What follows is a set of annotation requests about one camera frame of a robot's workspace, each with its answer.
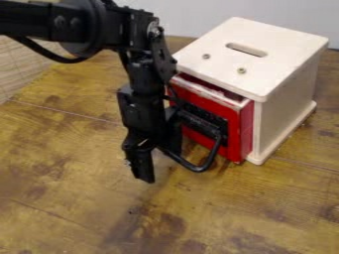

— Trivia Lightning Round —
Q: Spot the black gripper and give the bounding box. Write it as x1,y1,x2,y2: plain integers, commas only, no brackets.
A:
116,88,182,184

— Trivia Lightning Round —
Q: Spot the red drawer with black handle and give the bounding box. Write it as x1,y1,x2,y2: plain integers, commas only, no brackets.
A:
161,73,254,173

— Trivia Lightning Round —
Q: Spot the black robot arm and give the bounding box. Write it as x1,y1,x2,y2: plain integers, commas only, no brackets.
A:
0,0,176,184

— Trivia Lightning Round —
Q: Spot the white wooden drawer box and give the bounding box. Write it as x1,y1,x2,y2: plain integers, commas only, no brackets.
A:
174,17,328,165

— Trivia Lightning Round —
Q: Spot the black cable loop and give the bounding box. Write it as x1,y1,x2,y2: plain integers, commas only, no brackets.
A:
164,82,180,102

